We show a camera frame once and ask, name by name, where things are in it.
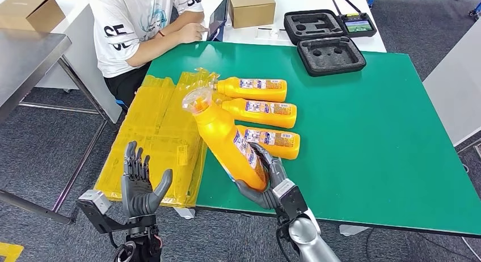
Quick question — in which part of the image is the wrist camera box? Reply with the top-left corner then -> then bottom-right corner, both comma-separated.
272,179 -> 309,223
76,189 -> 129,235

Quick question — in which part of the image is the black remote controller with screen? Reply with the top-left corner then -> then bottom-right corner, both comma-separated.
331,0 -> 378,38

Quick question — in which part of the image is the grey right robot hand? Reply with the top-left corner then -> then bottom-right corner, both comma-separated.
234,142 -> 289,212

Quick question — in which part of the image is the orange detergent bottle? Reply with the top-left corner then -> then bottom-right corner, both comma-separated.
212,77 -> 288,103
216,98 -> 298,129
182,87 -> 269,192
235,125 -> 301,160

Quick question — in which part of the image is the grey floor cable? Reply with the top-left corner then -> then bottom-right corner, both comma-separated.
461,236 -> 481,260

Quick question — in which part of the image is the person's right hand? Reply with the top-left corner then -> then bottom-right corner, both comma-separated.
177,23 -> 210,44

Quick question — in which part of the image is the steel table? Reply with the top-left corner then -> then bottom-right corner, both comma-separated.
0,27 -> 109,225

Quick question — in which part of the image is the person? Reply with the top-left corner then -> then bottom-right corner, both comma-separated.
88,0 -> 210,111

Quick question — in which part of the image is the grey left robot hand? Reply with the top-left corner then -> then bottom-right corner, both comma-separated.
121,141 -> 174,218

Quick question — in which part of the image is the black foam-lined case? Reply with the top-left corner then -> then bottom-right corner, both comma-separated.
283,9 -> 367,78

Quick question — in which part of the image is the plain cardboard box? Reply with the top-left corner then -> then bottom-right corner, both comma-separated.
0,0 -> 66,33

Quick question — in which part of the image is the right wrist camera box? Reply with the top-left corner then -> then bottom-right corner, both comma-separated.
272,179 -> 309,223

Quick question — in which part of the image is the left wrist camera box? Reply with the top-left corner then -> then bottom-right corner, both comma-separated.
76,189 -> 129,235

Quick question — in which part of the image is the clear plastic stand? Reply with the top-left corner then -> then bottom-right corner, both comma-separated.
255,25 -> 288,41

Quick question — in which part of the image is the yellow plastic sheet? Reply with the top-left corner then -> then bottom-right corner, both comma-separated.
94,67 -> 221,209

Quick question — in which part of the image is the cardboard box with yellow label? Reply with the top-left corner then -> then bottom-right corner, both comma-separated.
227,0 -> 277,29

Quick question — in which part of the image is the dark tablet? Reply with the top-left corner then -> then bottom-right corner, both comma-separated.
206,0 -> 229,43

